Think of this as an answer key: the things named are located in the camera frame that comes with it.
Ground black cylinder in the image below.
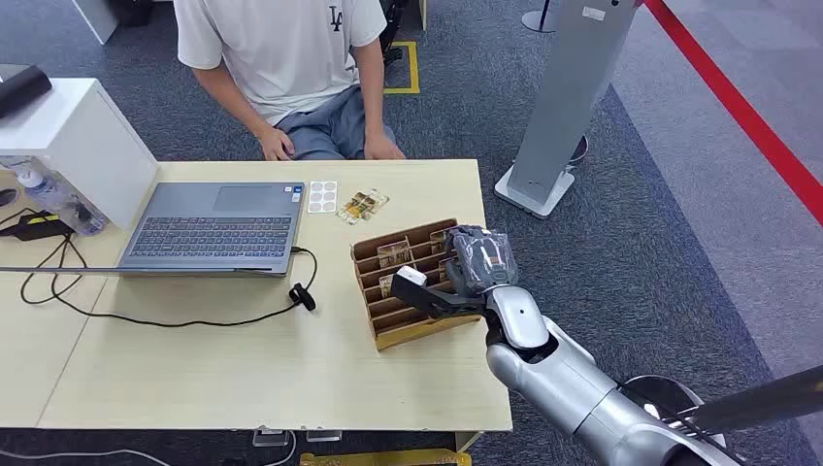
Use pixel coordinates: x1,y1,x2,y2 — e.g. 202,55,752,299
0,64,54,121

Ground yellow taped object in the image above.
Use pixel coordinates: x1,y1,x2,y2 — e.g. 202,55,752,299
298,449,474,466

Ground person's left hand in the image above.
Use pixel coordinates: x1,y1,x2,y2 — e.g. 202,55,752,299
363,131,407,161

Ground black power adapter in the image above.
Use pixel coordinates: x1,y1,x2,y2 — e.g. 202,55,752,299
0,211,76,243

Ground clear plastic water bottle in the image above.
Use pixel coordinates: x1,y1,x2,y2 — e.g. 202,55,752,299
0,155,110,237

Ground pale wrist camera black mount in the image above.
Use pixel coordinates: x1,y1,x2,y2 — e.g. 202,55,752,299
389,265,486,320

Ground white cable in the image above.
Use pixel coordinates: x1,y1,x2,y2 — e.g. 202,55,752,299
0,430,299,466

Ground person's right hand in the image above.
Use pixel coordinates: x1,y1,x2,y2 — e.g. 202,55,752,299
258,126,297,162

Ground black cable with ferrite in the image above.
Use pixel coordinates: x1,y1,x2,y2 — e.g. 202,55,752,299
18,232,319,329

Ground grey open laptop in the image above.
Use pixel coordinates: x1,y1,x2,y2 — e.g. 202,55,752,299
0,182,307,279

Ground dark robot bar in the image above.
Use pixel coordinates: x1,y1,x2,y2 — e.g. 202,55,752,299
686,365,823,435

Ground grey standing kiosk pillar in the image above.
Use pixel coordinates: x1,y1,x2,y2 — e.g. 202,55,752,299
493,0,644,220

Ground white sheet with round stickers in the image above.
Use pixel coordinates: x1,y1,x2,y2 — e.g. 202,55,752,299
307,181,339,215

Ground white furniture block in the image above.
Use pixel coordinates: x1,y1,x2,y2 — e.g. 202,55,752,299
70,0,121,47

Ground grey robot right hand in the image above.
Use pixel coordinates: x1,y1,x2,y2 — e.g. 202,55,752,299
442,224,519,299

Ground round grey stand base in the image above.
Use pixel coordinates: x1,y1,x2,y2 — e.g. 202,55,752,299
520,0,559,34

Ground brown cardboard card organizer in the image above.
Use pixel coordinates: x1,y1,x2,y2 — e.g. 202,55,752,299
349,217,484,351

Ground person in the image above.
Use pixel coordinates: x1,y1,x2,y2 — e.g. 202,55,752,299
173,0,407,162

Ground white box cabinet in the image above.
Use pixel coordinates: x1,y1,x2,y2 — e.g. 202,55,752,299
0,77,161,231

